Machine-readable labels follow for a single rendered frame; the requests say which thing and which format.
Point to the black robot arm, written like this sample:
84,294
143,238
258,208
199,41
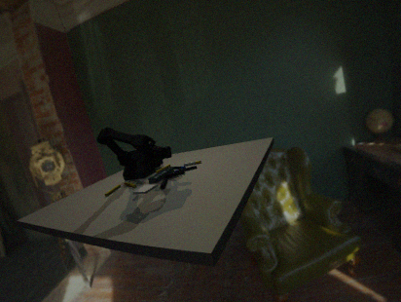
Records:
139,142

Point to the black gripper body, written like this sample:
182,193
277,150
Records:
143,157

